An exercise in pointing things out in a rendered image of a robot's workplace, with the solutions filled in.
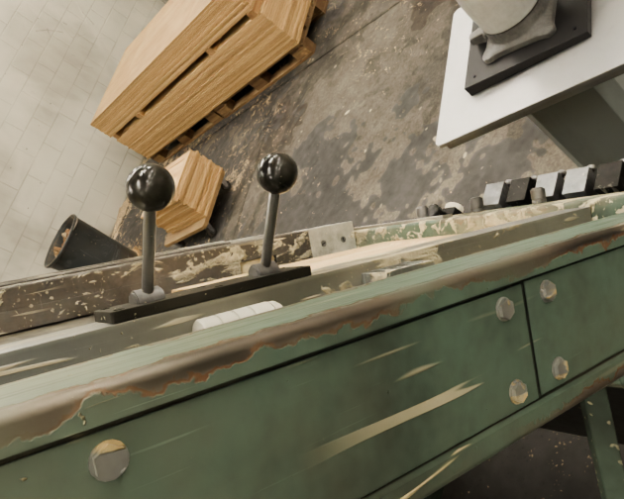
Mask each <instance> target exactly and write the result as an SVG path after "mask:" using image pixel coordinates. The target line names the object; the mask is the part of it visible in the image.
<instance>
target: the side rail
mask: <svg viewBox="0 0 624 499"><path fill-rule="evenodd" d="M622 376H624V212H623V213H619V214H616V215H612V216H609V217H605V218H601V219H598V220H594V221H591V222H587V223H583V224H580V225H576V226H573V227H569V228H565V229H562V230H558V231H555V232H551V233H547V234H544V235H541V236H538V237H534V238H530V239H527V240H523V241H520V242H516V243H512V244H509V245H505V246H502V247H498V248H494V249H488V250H485V251H481V252H477V253H474V254H470V255H467V256H463V257H459V258H456V259H452V260H449V261H445V262H441V263H438V264H434V265H431V266H427V267H423V268H420V269H416V270H413V271H409V272H405V273H402V274H398V275H395V276H391V277H387V278H384V279H380V280H377V281H374V282H370V283H367V284H363V285H360V286H356V287H352V288H349V289H345V290H342V291H338V292H334V293H331V294H327V295H324V296H320V297H316V298H313V299H309V300H306V301H302V302H298V303H295V304H291V305H288V306H284V307H280V308H277V309H273V310H270V311H266V312H262V313H259V314H255V315H252V316H249V317H245V318H242V319H238V320H235V321H231V322H227V323H224V324H220V325H217V326H213V327H209V328H206V329H202V330H199V331H195V332H191V333H188V334H184V335H181V336H177V337H173V338H170V339H166V340H163V341H159V342H155V343H152V344H148V345H145V346H141V347H137V348H134V349H128V350H124V351H120V352H117V353H113V354H110V355H106V356H102V357H99V358H95V359H92V360H88V361H84V362H82V363H78V364H75V365H71V366H67V367H64V368H60V369H57V370H53V371H49V372H46V373H42V374H39V375H35V376H31V377H28V378H24V379H21V380H17V381H13V382H10V383H6V384H3V385H0V499H424V498H426V497H427V496H429V495H430V494H432V493H434V492H435V491H437V490H439V489H440V488H442V487H443V486H445V485H447V484H448V483H450V482H452V481H453V480H455V479H456V478H458V477H460V476H461V475H463V474H465V473H466V472H468V471H469V470H471V469H473V468H474V467H476V466H478V465H479V464H481V463H482V462H484V461H486V460H487V459H489V458H491V457H492V456H494V455H495V454H497V453H499V452H500V451H502V450H504V449H506V448H507V447H509V446H511V445H512V444H514V443H516V442H517V441H519V440H520V439H522V438H524V437H525V436H527V435H529V434H530V433H532V432H533V431H535V430H537V429H538V428H540V427H542V426H543V425H545V424H546V423H548V422H550V421H551V420H553V419H555V418H556V417H558V416H559V415H561V414H563V413H564V412H565V411H567V410H568V409H570V408H571V407H573V406H575V405H576V404H578V403H580V402H581V401H583V400H585V399H586V398H588V397H589V396H591V395H593V394H594V393H596V392H598V391H599V390H601V389H602V388H604V387H606V386H607V385H609V384H611V383H612V382H614V381H615V380H617V379H619V378H620V377H622Z"/></svg>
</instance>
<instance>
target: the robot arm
mask: <svg viewBox="0 0 624 499"><path fill-rule="evenodd" d="M456 1H457V2H458V3H459V5H460V6H461V7H462V9H463V10H464V11H465V12H466V13H467V15H468V16H469V17H470V18H471V19H472V20H473V21H474V22H475V23H476V24H477V25H478V26H479V28H478V29H477V30H475V31H474V32H472V33H471V34H470V35H469V42H470V43H471V44H472V45H478V44H482V43H486V42H487V45H486V50H485V52H484V54H483V57H482V59H483V61H484V62H485V63H486V64H490V63H492V62H494V61H495V60H497V59H498V58H500V57H502V56H504V55H506V54H508V53H511V52H513V51H515V50H519V49H521V48H523V47H526V46H528V45H530V44H531V43H534V42H536V41H539V40H544V39H548V38H550V37H551V36H552V35H553V34H554V33H555V32H556V30H557V28H556V25H555V17H556V9H557V1H558V0H456Z"/></svg>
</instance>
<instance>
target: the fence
mask: <svg viewBox="0 0 624 499"><path fill-rule="evenodd" d="M591 221H592V219H591V212H590V207H581V208H573V209H566V210H559V211H555V212H551V213H547V214H543V215H538V216H534V217H530V218H526V219H522V220H518V221H514V222H509V223H505V224H501V225H497V226H493V227H489V228H485V229H481V230H476V231H472V232H468V233H464V234H460V235H456V236H452V237H447V238H443V239H439V240H435V241H431V242H428V243H424V244H419V245H415V246H411V247H407V248H403V249H396V250H391V251H387V252H383V253H379V254H375V255H371V256H367V257H363V258H358V259H354V260H350V261H346V262H342V263H338V264H334V265H329V266H325V267H321V268H317V269H313V270H311V272H312V275H309V276H305V277H301V278H297V279H293V280H289V281H285V282H281V283H277V284H273V285H269V286H266V287H262V288H258V289H254V290H250V291H246V292H242V293H238V294H234V295H230V296H226V297H222V298H218V299H213V300H209V301H205V302H201V303H197V304H193V305H189V306H185V307H181V308H177V309H173V310H169V311H165V312H161V313H157V314H153V315H149V316H145V317H142V318H138V319H134V320H130V321H126V322H122V323H118V324H107V323H98V322H96V323H91V324H87V325H83V326H79V327H75V328H71V329H67V330H63V331H58V332H54V333H50V334H46V335H42V336H38V337H34V338H29V339H25V340H21V341H17V342H13V343H10V344H6V345H1V346H0V385H3V384H6V383H10V382H13V381H17V380H21V379H24V378H28V377H31V376H35V375H39V374H42V373H46V372H49V371H53V370H57V369H60V368H64V367H67V366H71V365H75V364H78V363H82V362H84V361H88V360H92V359H95V358H99V357H102V356H106V355H110V354H113V353H117V352H120V351H124V350H128V349H134V348H137V347H141V346H145V345H148V344H152V343H155V342H159V341H163V340H166V339H170V338H173V337H177V336H181V335H184V334H188V333H191V332H192V327H193V324H194V322H195V321H196V320H198V319H202V318H205V317H209V316H214V315H217V314H220V313H224V312H228V311H232V310H235V309H239V308H243V307H247V306H251V305H254V304H257V303H261V302H269V301H275V302H277V303H279V304H280V305H281V306H282V307H284V306H288V305H291V304H295V303H298V302H302V301H306V300H309V299H313V298H316V297H320V296H324V295H327V294H331V293H334V292H338V291H342V290H345V289H349V288H352V287H356V286H360V285H363V284H364V283H363V277H362V273H364V272H368V271H372V270H376V269H379V268H383V267H387V266H391V265H394V264H398V263H401V262H405V261H421V260H432V259H433V260H434V262H435V264H438V263H441V262H445V261H449V260H452V259H456V258H459V257H463V256H467V255H470V254H474V253H477V252H481V251H485V250H491V249H494V248H498V247H502V246H505V245H509V244H512V243H516V242H520V241H523V240H527V239H530V238H534V237H538V236H541V235H544V234H547V233H551V232H555V231H558V230H562V229H565V228H569V227H573V226H576V225H580V224H583V223H587V222H591Z"/></svg>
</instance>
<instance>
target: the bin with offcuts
mask: <svg viewBox="0 0 624 499"><path fill-rule="evenodd" d="M136 256H138V254H137V253H136V252H135V251H133V250H131V249H129V248H127V247H126V246H124V245H122V244H121V243H119V242H117V241H115V240H114V239H112V238H110V237H108V236H107V235H105V234H103V233H102V232H100V231H99V230H97V229H95V228H94V227H92V226H90V225H89V224H87V223H85V222H84V221H82V220H80V219H79V218H77V216H76V215H74V214H72V215H70V216H69V217H68V218H67V219H66V220H65V221H64V222H63V224H62V225H61V226H60V228H59V230H58V231H57V233H56V235H55V237H54V239H53V241H52V244H51V246H50V248H49V251H48V253H47V256H46V259H45V263H44V266H45V268H52V269H55V270H58V271H61V270H67V269H72V268H77V267H82V266H87V265H93V264H98V263H104V262H109V261H114V260H120V259H125V258H131V257H136Z"/></svg>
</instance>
